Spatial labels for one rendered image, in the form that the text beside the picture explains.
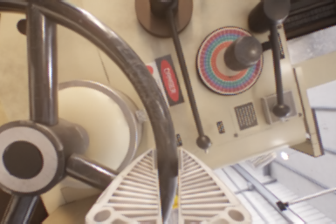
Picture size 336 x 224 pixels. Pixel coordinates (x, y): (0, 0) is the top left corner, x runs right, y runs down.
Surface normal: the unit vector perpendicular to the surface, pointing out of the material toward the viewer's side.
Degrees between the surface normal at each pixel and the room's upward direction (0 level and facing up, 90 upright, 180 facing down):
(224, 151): 90
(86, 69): 90
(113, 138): 62
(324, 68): 90
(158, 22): 90
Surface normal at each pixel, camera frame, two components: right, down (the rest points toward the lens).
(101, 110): 0.37, -0.27
